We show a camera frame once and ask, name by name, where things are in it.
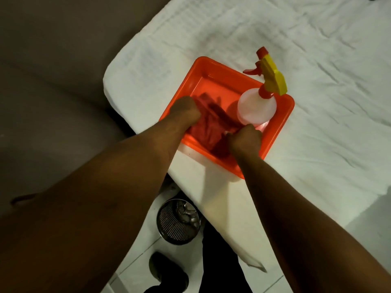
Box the person's black shoe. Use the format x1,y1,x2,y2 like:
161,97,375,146
144,252,189,293

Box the perforated metal waste bin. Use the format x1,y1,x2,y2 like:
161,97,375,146
156,198,201,245

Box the white bed sheet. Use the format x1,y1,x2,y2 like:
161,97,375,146
103,0,391,273

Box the person's black trouser leg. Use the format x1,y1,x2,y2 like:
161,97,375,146
199,221,253,293

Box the red cloth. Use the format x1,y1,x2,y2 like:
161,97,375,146
187,93,245,159

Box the person's right hand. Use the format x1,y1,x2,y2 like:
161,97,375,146
226,124,263,159

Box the person's right forearm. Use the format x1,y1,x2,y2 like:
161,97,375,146
237,149,391,293

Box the orange plastic tray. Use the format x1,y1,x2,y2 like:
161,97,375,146
159,56,295,179

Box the person's left hand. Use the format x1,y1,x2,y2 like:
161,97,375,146
168,96,202,128

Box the clear spray bottle yellow trigger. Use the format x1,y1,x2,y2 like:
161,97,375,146
237,46,288,126

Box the person's left forearm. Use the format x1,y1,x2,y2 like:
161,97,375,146
0,111,191,293

